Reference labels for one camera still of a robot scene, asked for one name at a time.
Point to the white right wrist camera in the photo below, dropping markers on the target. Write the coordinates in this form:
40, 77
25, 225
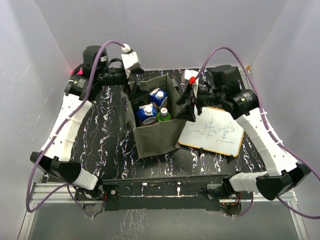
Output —
189, 77

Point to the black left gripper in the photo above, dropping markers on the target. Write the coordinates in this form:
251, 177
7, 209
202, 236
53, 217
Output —
131, 91

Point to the Fontana pineapple juice carton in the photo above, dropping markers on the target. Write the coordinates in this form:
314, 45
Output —
158, 98

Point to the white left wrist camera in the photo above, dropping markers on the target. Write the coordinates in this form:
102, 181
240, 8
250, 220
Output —
131, 62

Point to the pink tape strip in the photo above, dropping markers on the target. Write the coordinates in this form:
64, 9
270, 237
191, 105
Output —
80, 72

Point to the blue red juice carton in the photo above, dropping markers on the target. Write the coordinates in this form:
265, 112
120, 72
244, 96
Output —
147, 114

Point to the grey-green canvas bag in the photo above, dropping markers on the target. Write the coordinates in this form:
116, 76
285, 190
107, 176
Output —
161, 137

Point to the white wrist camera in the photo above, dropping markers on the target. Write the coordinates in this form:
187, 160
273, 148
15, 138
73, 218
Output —
189, 77
131, 62

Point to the yellow-framed whiteboard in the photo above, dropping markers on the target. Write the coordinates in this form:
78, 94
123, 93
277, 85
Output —
214, 131

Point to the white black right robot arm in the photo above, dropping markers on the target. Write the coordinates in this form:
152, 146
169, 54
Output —
283, 172

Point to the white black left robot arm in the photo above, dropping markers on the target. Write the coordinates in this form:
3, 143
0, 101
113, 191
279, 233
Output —
85, 83

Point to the aluminium frame rail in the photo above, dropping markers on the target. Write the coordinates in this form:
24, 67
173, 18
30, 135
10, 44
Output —
284, 169

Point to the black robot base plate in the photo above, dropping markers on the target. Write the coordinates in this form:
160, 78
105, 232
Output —
170, 193

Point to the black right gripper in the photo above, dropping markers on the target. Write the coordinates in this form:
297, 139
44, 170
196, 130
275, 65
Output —
188, 93

